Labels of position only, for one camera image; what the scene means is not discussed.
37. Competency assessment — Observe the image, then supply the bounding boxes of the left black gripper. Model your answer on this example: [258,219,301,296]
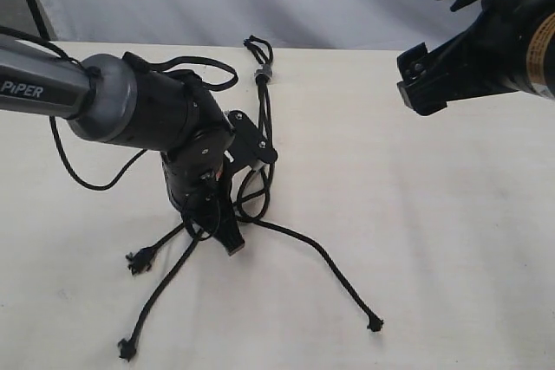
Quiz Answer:
[160,131,245,256]

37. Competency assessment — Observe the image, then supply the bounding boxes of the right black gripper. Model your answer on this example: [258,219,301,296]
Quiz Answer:
[397,0,533,116]

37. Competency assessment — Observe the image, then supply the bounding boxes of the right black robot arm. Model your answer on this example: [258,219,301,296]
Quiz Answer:
[397,0,554,116]

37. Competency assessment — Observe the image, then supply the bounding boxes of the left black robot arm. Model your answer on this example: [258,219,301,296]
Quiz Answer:
[1,27,245,254]

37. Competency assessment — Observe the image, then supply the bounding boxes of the white backdrop cloth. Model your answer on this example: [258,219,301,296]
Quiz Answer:
[38,0,480,50]

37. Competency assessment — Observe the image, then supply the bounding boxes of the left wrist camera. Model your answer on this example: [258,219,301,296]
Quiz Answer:
[225,110,278,173]

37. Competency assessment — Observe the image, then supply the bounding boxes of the grey metal cable clamp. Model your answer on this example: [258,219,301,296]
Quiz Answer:
[254,65,273,84]

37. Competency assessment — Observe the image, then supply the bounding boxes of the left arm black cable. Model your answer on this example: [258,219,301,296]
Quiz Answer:
[0,27,239,241]

